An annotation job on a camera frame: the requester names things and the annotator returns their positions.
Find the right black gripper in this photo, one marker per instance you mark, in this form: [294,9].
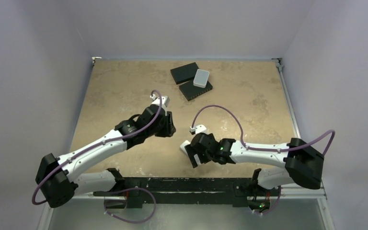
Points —
[195,149]

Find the black box front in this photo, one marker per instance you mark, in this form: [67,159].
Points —
[190,91]

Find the white remote control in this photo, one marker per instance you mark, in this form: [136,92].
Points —
[189,151]

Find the white plastic box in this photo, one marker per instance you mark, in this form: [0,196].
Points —
[201,78]

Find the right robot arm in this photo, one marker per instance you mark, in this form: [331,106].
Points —
[291,163]

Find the black base bar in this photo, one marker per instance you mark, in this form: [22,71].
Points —
[237,192]

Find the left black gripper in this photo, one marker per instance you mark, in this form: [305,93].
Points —
[169,128]

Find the black box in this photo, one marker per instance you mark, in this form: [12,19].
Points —
[190,91]
[184,73]

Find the black box rear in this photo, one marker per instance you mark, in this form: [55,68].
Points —
[184,73]

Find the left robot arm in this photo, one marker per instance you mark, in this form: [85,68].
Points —
[59,178]

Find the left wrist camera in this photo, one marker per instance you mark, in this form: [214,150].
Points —
[162,101]

